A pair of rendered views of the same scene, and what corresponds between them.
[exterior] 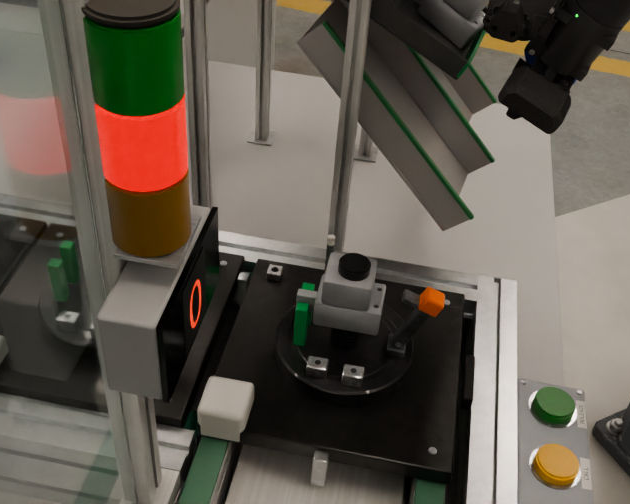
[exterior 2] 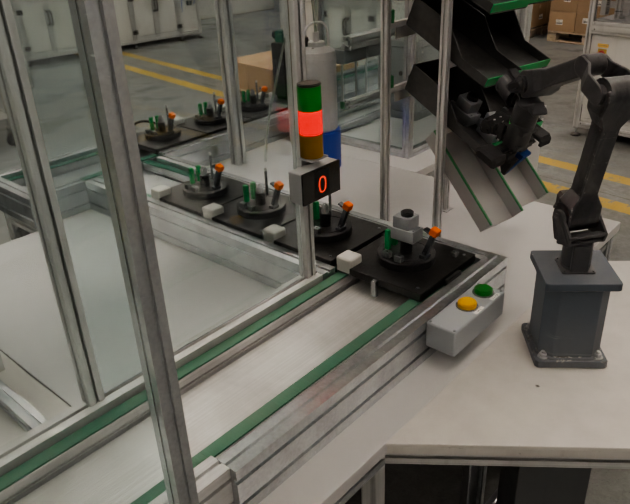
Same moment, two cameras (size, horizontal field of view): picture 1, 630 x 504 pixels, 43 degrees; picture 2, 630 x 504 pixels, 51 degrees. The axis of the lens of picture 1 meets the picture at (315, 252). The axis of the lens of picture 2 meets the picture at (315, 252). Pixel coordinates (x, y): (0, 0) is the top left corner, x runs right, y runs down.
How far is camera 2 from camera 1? 0.98 m
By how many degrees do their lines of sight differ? 32
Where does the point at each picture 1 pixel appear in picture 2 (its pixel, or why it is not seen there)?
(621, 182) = not seen: outside the picture
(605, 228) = not seen: hidden behind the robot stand
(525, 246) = not seen: hidden behind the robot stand
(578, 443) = (484, 303)
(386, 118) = (456, 173)
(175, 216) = (314, 146)
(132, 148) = (303, 121)
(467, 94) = (534, 187)
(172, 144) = (314, 122)
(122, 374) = (293, 194)
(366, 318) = (408, 235)
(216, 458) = (339, 277)
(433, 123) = (496, 189)
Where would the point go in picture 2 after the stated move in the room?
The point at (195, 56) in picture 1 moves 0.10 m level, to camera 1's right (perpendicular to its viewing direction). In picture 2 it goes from (384, 141) to (418, 146)
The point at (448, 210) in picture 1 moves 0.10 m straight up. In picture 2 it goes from (481, 220) to (484, 183)
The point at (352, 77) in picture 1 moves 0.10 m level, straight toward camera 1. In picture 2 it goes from (439, 152) to (420, 164)
